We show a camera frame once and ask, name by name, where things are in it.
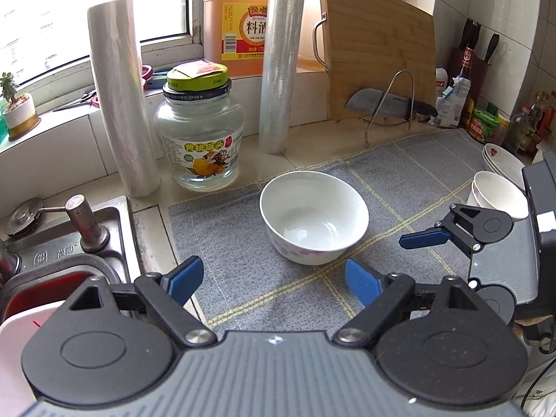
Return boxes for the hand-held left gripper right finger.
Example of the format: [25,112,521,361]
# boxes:
[334,258,493,350]

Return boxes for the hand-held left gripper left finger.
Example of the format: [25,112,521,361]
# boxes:
[61,256,217,350]

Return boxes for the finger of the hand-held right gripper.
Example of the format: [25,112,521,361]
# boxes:
[400,203,487,258]

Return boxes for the white plate two fruit prints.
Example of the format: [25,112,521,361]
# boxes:
[482,142,528,180]

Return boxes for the blue grey checked towel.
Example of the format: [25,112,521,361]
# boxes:
[167,128,541,335]

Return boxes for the steel sink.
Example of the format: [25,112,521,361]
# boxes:
[0,206,140,313]

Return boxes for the steel soap dispenser pump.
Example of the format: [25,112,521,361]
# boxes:
[65,195,110,253]

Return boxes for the green lidded sauce jar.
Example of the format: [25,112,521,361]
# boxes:
[471,108,500,145]

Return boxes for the small yellow lidded spice jar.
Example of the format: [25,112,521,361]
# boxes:
[493,113,512,147]

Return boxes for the dark glass bottle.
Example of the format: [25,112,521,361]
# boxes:
[505,104,533,154]

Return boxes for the white printed plastic bag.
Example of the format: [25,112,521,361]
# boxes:
[434,67,473,129]

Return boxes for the glass jar green lid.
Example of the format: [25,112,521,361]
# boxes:
[153,63,246,190]

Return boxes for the steel sink hole cover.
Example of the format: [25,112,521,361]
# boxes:
[2,197,67,238]

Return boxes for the dark red knife block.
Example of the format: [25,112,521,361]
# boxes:
[447,46,494,97]

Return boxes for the dark sauce bottle red label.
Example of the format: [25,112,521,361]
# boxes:
[452,46,479,96]

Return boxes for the short plastic wrap roll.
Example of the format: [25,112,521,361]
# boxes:
[87,0,162,198]

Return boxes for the bamboo cutting board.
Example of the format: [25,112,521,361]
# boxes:
[312,0,436,121]

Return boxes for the scissors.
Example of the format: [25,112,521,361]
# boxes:
[52,88,100,113]

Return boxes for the tall plastic wrap roll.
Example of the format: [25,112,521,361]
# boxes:
[258,0,305,156]

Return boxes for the orange oil bottle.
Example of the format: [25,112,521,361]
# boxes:
[296,0,327,73]

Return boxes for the small potted succulent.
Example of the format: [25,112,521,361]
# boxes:
[0,72,42,142]

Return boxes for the large orange cooking wine bottle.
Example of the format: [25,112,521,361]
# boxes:
[203,0,271,77]

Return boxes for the window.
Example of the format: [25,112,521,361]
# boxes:
[0,0,205,96]

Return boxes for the black cable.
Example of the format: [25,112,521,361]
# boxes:
[520,354,556,417]

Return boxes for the steel kitchen knife black handle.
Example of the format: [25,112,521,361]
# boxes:
[345,88,439,123]

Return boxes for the steel wire rack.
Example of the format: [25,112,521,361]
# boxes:
[364,70,416,148]

